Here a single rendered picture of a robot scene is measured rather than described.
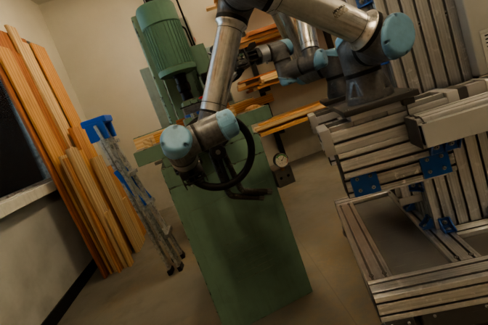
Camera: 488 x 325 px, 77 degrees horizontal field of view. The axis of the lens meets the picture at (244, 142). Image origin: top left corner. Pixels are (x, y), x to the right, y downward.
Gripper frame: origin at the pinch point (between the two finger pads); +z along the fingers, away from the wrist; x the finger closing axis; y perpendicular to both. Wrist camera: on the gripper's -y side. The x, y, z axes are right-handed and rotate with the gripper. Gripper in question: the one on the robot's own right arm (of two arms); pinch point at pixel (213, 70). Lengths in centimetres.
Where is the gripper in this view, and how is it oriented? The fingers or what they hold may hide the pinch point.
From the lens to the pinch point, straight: 131.7
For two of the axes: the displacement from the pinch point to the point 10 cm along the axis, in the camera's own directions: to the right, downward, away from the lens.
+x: 3.4, 9.4, 0.3
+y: 2.1, -0.5, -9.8
